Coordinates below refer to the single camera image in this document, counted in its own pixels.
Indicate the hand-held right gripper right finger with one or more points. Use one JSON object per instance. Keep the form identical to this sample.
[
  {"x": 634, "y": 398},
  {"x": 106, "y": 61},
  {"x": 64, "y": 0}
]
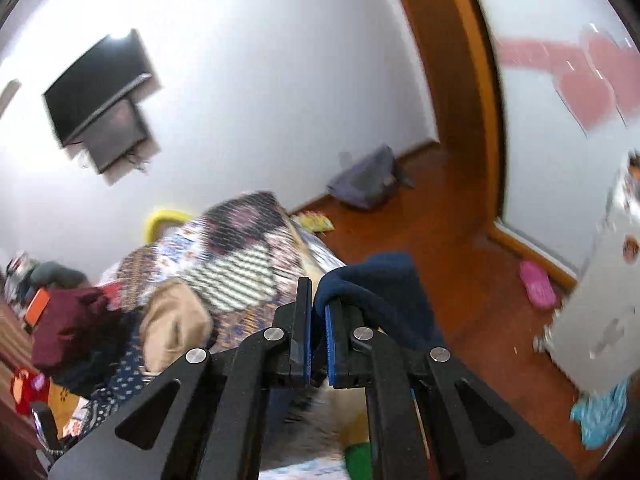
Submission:
[{"x": 329, "y": 350}]

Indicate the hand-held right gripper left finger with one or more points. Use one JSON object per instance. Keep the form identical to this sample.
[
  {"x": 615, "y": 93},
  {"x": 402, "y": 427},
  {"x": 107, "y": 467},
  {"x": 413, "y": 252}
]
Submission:
[{"x": 307, "y": 355}]

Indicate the navy blue fleece sweater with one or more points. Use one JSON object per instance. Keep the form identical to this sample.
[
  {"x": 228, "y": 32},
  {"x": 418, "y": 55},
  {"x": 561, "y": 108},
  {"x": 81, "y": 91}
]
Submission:
[{"x": 380, "y": 290}]

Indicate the patchwork printed blanket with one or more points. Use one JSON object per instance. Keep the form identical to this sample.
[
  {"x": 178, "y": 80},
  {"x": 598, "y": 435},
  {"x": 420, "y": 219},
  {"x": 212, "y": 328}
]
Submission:
[{"x": 240, "y": 260}]

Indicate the green object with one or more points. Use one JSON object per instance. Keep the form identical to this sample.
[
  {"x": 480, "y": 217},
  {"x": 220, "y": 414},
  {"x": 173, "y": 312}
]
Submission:
[{"x": 359, "y": 462}]

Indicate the yellow snack packet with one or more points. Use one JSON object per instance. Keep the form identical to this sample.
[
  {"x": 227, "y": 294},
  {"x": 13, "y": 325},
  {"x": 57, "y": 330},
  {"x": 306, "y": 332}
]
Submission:
[{"x": 314, "y": 222}]

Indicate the grey backpack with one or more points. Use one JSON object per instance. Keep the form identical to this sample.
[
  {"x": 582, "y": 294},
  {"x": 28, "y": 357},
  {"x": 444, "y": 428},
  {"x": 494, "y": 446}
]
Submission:
[{"x": 365, "y": 180}]

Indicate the yellow plastic object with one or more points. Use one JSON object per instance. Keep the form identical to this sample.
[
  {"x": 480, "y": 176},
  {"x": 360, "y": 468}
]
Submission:
[{"x": 157, "y": 220}]

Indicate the pink slipper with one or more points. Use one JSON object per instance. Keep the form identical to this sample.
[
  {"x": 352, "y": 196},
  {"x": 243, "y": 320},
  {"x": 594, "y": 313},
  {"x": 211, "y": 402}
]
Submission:
[{"x": 537, "y": 285}]

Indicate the maroon garment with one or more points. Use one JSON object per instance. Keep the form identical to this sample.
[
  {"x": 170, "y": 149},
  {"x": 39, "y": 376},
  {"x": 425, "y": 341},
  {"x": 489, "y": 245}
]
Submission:
[{"x": 65, "y": 325}]

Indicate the grey cloth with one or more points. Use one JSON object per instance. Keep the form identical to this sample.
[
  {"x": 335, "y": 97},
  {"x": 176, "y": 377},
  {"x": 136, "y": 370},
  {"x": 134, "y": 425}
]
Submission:
[{"x": 55, "y": 275}]

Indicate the orange box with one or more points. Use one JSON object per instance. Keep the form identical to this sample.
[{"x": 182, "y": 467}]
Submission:
[{"x": 39, "y": 310}]

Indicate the white cabinet with stickers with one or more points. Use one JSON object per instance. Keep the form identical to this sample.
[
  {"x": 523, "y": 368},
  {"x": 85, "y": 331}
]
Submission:
[{"x": 600, "y": 310}]

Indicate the teal cloth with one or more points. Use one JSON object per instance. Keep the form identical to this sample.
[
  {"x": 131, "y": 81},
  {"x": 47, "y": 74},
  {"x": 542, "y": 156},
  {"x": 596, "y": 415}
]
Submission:
[{"x": 600, "y": 417}]

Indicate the red plush toy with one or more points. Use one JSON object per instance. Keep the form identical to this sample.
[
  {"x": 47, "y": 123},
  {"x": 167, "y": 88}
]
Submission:
[{"x": 27, "y": 392}]

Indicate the red striped blanket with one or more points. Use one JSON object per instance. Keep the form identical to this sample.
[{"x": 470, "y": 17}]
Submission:
[{"x": 12, "y": 345}]

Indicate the grey wall-mounted panel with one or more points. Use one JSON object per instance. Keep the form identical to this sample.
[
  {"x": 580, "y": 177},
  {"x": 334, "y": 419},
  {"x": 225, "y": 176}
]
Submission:
[{"x": 117, "y": 135}]

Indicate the wooden door frame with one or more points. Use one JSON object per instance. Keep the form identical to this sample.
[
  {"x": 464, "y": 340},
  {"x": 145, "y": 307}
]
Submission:
[{"x": 450, "y": 60}]

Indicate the black wall television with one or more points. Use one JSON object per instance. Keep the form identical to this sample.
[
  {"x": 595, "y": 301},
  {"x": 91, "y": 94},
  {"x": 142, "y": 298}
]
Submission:
[{"x": 95, "y": 85}]

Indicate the pink wall decoration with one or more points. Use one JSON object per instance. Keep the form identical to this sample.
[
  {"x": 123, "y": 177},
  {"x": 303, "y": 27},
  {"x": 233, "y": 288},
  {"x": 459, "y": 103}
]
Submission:
[{"x": 585, "y": 80}]

